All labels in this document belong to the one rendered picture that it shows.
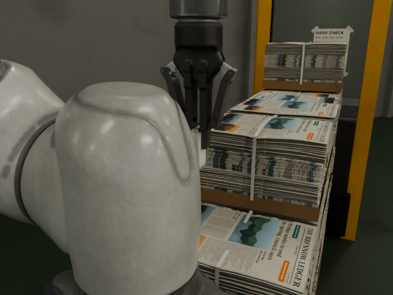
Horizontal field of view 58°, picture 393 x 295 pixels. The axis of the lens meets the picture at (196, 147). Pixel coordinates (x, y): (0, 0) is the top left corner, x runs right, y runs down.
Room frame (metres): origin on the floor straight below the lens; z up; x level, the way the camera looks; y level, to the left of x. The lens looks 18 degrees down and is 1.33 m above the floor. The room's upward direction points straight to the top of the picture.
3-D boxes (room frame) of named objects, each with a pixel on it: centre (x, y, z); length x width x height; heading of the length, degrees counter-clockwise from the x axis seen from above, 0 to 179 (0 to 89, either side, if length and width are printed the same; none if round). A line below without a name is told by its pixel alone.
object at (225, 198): (1.11, -0.12, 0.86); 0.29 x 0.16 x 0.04; 157
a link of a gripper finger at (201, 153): (0.57, -0.01, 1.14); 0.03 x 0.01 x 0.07; 156
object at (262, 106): (1.34, -0.34, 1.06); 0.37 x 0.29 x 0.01; 67
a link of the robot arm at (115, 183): (0.39, 0.08, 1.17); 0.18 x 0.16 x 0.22; 59
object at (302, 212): (1.03, -0.32, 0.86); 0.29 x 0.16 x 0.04; 157
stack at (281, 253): (1.21, -0.28, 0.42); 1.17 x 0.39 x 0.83; 156
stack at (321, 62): (1.88, -0.57, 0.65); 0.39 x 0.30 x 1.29; 66
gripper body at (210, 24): (0.57, 0.00, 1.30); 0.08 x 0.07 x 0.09; 66
